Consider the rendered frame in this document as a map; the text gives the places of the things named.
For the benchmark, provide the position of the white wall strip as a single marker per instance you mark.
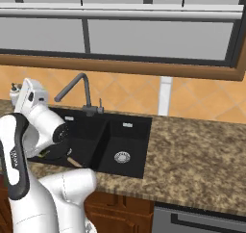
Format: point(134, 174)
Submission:
point(165, 95)

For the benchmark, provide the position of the brown wooden window frame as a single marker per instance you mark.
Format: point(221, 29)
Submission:
point(128, 68)

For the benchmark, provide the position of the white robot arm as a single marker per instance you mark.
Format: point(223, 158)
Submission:
point(38, 195)

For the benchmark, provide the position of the dark framed window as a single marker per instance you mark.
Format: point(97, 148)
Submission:
point(160, 39)

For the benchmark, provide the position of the white soap dispenser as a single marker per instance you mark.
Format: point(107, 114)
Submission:
point(13, 97)

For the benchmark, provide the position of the dark grey tap lever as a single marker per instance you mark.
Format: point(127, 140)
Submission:
point(100, 105)

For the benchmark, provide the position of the white window blinds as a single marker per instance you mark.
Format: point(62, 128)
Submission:
point(128, 6)

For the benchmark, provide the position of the black double sink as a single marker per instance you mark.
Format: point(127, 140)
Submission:
point(128, 143)

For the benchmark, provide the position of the green and yellow sponge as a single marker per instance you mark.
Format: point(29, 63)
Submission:
point(43, 153)

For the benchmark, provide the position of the brown wooden cupboard panel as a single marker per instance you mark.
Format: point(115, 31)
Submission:
point(128, 203)

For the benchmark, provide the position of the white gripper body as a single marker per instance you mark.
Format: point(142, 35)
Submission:
point(23, 95)

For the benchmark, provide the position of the brown wooden cupboard door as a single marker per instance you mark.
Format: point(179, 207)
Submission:
point(112, 222)

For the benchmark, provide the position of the silver sink drain strainer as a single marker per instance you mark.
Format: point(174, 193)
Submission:
point(122, 157)

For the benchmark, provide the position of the grey dishwasher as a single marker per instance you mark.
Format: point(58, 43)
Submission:
point(198, 219)

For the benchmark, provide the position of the dark grey tap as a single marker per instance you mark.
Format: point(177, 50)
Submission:
point(86, 92)

